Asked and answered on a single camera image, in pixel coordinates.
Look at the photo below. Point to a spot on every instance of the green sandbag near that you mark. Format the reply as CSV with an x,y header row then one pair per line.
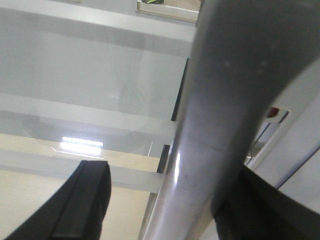
x,y
153,1

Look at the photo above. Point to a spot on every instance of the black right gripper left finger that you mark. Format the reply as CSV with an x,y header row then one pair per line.
x,y
76,211

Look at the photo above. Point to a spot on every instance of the white door jamb frame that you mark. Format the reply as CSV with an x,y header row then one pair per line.
x,y
287,151

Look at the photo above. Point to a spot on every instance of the grey metal door handle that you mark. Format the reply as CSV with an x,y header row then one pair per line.
x,y
245,53

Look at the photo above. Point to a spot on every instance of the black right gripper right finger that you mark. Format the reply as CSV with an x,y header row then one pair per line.
x,y
255,210

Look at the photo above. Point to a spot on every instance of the white framed sliding glass door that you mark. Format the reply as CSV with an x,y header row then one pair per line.
x,y
86,80

